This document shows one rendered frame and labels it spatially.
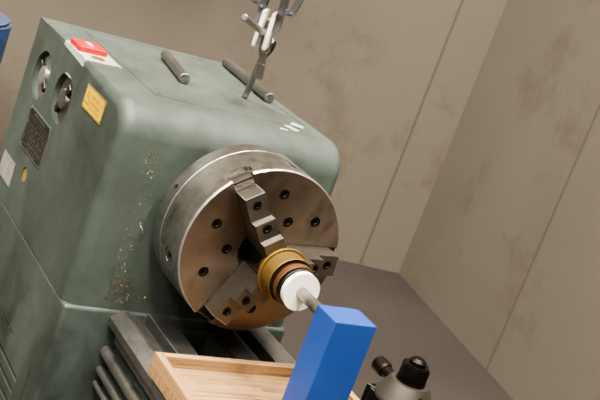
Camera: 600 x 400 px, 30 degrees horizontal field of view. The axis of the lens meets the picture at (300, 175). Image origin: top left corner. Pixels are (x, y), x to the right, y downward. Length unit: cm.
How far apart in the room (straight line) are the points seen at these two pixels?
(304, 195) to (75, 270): 44
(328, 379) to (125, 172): 53
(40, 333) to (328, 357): 65
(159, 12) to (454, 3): 147
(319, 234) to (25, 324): 61
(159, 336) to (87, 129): 40
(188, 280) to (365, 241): 393
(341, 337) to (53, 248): 67
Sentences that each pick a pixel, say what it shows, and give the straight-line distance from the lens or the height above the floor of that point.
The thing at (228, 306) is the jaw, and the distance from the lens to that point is 196.
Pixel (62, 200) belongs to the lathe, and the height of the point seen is 100.
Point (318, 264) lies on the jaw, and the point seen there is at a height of 110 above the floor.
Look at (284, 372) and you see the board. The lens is 202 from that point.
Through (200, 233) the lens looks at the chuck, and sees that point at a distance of 192.
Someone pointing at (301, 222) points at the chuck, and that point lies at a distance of 200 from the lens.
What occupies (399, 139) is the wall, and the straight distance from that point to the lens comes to 570.
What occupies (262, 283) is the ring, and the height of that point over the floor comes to 106.
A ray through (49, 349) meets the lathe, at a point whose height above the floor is 77.
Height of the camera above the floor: 169
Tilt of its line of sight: 13 degrees down
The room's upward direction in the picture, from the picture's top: 20 degrees clockwise
